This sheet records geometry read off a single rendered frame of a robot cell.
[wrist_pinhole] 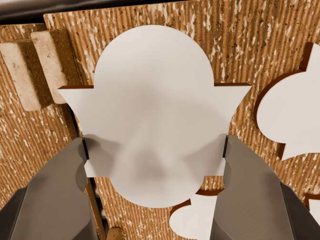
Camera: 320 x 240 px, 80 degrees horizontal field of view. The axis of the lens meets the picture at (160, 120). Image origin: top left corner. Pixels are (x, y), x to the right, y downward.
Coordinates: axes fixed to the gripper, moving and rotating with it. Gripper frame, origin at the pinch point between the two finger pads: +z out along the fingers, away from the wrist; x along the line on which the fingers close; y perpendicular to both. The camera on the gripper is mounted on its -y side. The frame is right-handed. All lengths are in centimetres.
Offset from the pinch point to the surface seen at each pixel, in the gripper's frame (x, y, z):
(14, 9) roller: -13.0, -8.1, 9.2
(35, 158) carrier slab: -14.8, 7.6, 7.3
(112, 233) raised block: -6.9, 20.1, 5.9
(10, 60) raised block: -11.4, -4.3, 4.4
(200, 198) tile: 5.0, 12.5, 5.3
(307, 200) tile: 18.0, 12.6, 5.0
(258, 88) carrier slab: 9.4, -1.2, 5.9
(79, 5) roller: -7.0, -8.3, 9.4
